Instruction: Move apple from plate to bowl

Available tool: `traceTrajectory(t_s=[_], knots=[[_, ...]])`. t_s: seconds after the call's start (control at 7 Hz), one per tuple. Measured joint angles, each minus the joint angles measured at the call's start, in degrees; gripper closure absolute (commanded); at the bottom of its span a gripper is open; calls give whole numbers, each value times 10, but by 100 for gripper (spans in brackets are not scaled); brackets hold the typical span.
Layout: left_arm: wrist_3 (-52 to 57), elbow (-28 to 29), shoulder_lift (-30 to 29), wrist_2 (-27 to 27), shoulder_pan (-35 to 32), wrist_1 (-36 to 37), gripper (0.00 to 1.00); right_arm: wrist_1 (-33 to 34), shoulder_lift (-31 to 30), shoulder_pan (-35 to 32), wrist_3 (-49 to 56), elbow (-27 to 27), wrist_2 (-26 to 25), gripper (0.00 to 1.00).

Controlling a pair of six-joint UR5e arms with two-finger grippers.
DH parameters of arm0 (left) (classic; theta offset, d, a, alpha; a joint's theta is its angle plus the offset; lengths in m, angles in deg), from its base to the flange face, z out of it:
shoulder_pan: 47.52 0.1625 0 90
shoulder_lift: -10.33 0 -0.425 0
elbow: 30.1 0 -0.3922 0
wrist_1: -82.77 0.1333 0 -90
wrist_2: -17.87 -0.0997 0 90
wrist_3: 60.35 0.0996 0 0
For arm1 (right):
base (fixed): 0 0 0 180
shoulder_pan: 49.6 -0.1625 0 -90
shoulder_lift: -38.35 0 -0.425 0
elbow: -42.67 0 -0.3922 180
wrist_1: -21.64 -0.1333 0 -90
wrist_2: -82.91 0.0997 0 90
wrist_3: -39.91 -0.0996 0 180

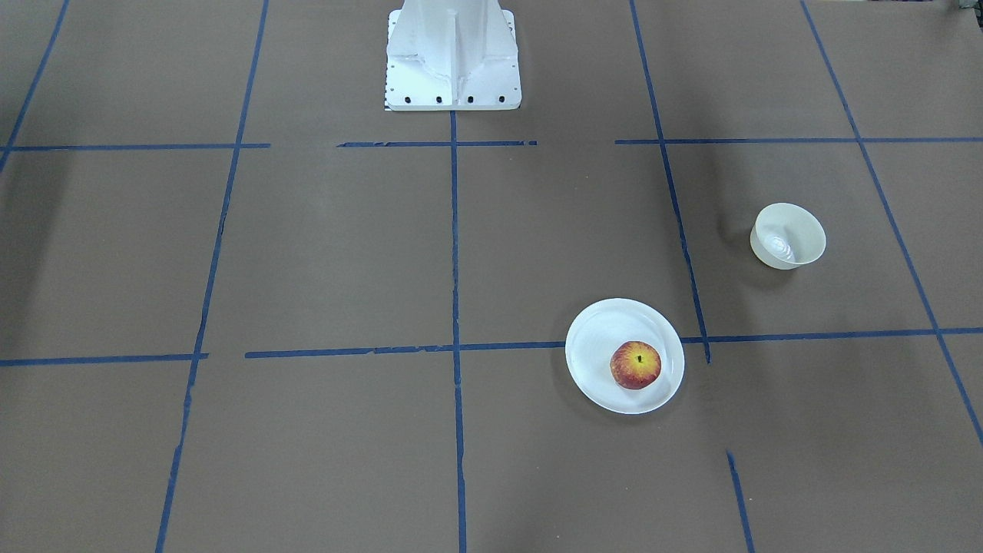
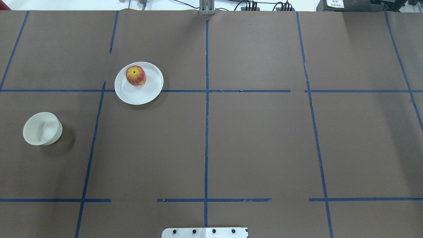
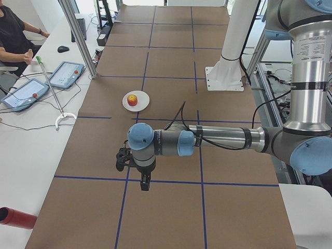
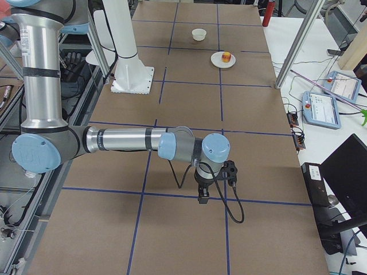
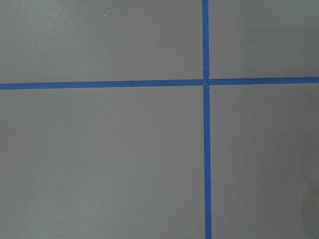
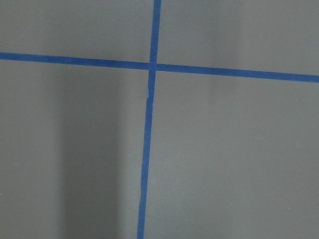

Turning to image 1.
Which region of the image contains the red yellow apple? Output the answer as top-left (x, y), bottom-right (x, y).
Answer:
top-left (610, 340), bottom-right (663, 391)

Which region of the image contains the white plate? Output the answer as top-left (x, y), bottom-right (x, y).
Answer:
top-left (564, 298), bottom-right (685, 416)

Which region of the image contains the white bowl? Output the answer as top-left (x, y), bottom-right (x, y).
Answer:
top-left (749, 203), bottom-right (826, 270)

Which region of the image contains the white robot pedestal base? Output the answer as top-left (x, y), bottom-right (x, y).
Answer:
top-left (384, 1), bottom-right (522, 111)

